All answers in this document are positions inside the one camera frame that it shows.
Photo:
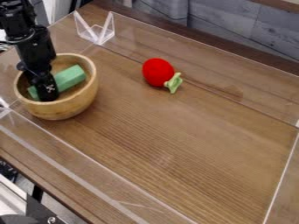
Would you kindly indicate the clear acrylic corner bracket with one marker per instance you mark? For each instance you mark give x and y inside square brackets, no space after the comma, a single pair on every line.
[96,34]

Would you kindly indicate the red plush strawberry toy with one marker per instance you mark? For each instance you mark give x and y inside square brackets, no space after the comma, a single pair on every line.
[159,74]

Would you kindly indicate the grey post behind table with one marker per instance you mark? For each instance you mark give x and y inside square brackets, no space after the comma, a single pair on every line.
[42,19]

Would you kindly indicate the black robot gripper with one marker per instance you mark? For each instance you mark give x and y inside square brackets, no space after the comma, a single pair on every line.
[32,42]

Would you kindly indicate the black table clamp mount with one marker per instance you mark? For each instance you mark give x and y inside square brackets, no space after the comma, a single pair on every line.
[20,209]

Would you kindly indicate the green rectangular block stick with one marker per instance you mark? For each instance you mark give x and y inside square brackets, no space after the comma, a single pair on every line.
[67,79]

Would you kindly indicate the clear acrylic table barrier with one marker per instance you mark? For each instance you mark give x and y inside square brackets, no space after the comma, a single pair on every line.
[206,156]

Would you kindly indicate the light wooden bowl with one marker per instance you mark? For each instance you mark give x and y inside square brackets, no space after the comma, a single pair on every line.
[74,100]

